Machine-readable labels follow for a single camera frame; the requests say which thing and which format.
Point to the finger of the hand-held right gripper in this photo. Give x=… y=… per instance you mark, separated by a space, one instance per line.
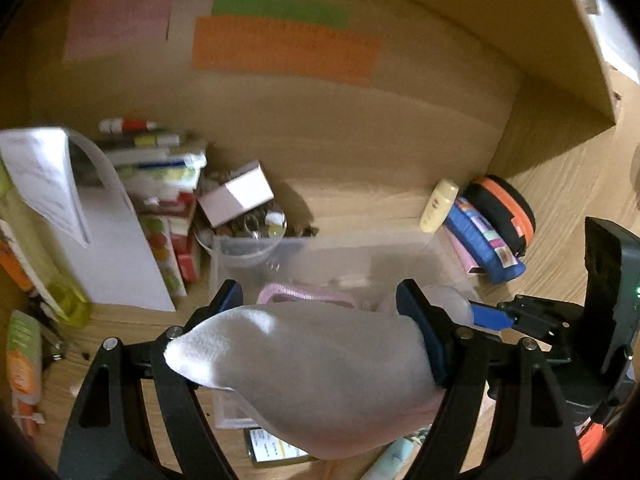
x=487 y=315

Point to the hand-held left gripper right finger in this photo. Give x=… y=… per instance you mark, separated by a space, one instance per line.
x=411 y=301

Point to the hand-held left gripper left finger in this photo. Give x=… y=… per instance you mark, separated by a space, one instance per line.
x=227 y=294

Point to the clear plastic storage box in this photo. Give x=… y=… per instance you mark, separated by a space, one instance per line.
x=350 y=260

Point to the white sock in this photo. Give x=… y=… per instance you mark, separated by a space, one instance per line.
x=310 y=375

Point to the clear round cup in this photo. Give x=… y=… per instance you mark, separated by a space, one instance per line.
x=240 y=250

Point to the pink cloth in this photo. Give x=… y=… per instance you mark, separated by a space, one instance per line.
x=280 y=291

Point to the pink flat pack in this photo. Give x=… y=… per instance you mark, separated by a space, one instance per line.
x=462 y=255

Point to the red small box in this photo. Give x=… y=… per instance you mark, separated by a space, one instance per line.
x=185 y=240

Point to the blue pencil case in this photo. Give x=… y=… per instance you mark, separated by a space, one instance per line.
x=480 y=240

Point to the coloured dot sticker sheet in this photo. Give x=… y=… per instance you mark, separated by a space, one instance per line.
x=162 y=250

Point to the small white-capped bottle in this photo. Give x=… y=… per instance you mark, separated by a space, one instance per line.
x=275 y=225

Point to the small pale pink box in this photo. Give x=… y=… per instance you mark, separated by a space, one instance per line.
x=235 y=195

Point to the yellow lotion bottle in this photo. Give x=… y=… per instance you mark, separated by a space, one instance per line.
x=437 y=205

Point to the black orange round case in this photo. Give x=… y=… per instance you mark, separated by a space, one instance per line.
x=505 y=205

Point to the white file holder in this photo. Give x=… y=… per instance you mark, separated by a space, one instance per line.
x=115 y=240

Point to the stack of stationery packs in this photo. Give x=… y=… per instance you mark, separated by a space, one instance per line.
x=160 y=170

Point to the pale teal tube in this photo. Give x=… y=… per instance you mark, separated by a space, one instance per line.
x=392 y=460

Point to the white label card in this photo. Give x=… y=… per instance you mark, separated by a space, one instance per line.
x=270 y=450

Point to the yellow marker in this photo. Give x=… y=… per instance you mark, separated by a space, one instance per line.
x=157 y=139

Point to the red marker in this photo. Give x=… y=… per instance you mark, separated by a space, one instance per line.
x=131 y=124

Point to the orange snack packet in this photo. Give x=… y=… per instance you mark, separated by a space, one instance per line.
x=24 y=365

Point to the white printed paper sheet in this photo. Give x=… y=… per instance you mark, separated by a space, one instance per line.
x=40 y=175

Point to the wooden desk side panel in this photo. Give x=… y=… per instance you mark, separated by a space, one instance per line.
x=565 y=60

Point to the orange paper note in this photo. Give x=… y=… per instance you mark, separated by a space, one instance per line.
x=285 y=50

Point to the green paper note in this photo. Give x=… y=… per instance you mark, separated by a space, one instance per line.
x=280 y=10

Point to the pink paper note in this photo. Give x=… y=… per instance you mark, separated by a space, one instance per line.
x=117 y=15

